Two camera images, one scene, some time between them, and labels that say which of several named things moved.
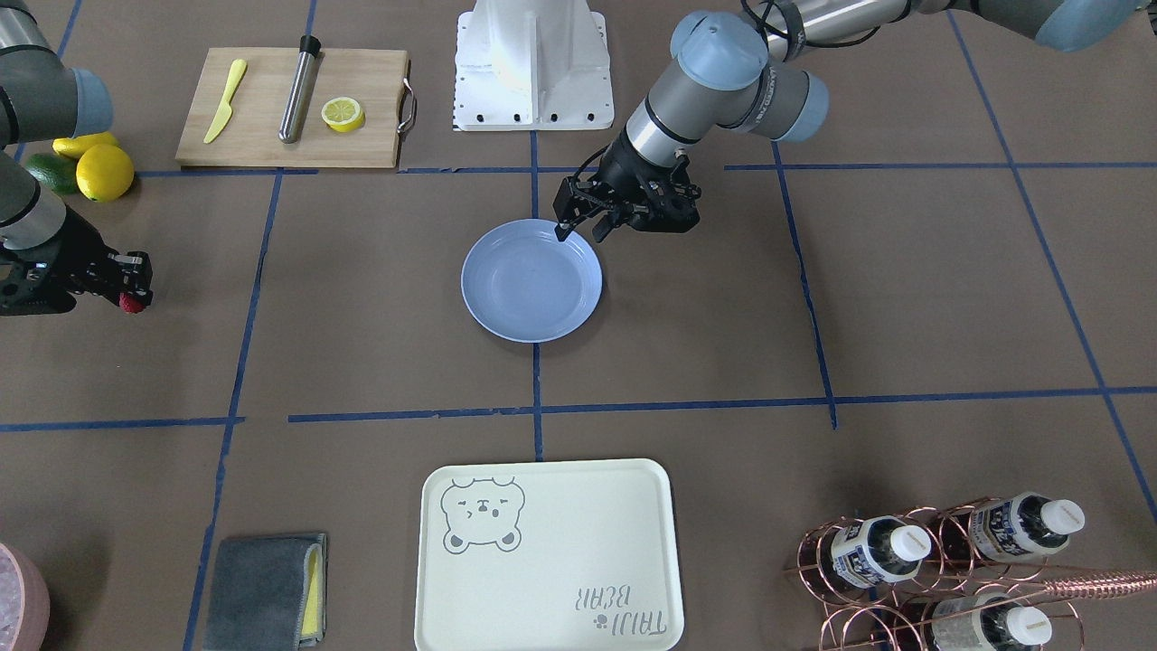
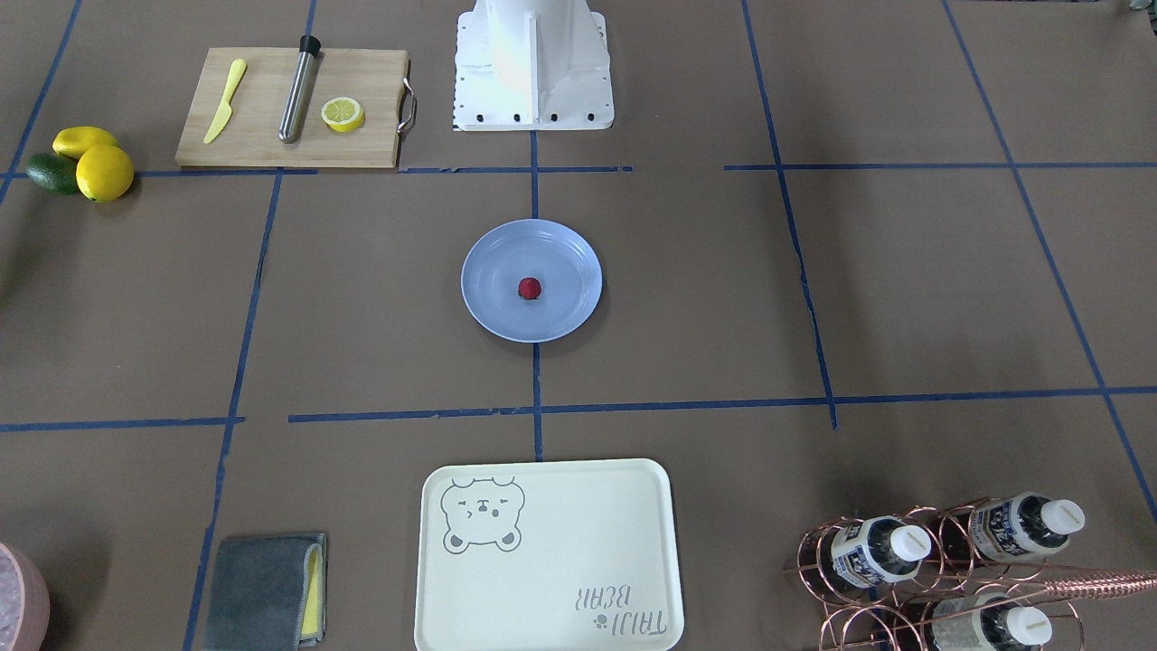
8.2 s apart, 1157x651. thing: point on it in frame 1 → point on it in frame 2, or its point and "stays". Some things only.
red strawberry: x=129 y=305 → x=530 y=288
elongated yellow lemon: x=73 y=147 stays
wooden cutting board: x=376 y=79 stays
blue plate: x=523 y=284 stays
